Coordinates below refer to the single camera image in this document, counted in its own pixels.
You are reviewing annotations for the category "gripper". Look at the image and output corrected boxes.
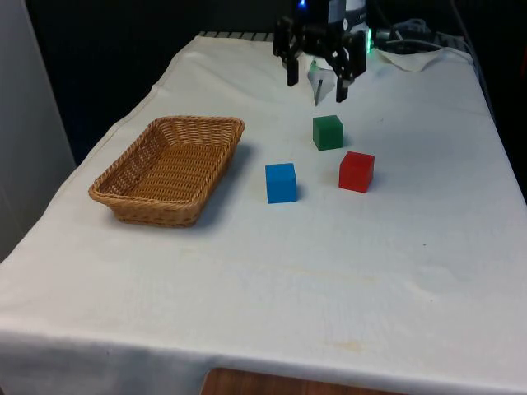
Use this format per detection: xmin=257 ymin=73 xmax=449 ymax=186
xmin=273 ymin=0 xmax=368 ymax=104

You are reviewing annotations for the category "blue cube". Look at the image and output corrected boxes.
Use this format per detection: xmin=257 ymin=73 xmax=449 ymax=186
xmin=264 ymin=162 xmax=298 ymax=205

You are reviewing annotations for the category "green cube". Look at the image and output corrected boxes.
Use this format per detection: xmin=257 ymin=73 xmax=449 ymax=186
xmin=311 ymin=114 xmax=345 ymax=151

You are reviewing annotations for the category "red cube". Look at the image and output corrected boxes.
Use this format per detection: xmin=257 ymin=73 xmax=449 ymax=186
xmin=338 ymin=151 xmax=376 ymax=193

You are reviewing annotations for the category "wicker basket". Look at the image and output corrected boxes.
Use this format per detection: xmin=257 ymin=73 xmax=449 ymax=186
xmin=87 ymin=115 xmax=246 ymax=229

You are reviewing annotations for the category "pale locker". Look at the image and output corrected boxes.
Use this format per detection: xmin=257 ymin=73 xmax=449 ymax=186
xmin=0 ymin=0 xmax=78 ymax=264

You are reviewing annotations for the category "grey cable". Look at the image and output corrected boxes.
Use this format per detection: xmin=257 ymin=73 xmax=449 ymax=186
xmin=376 ymin=35 xmax=445 ymax=55

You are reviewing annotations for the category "black cable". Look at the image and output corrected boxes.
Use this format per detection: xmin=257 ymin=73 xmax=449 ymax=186
xmin=450 ymin=0 xmax=471 ymax=40

